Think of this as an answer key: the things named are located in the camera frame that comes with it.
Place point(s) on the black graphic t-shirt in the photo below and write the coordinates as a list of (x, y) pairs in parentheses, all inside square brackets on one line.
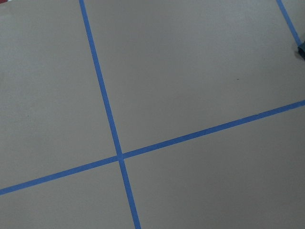
[(301, 50)]

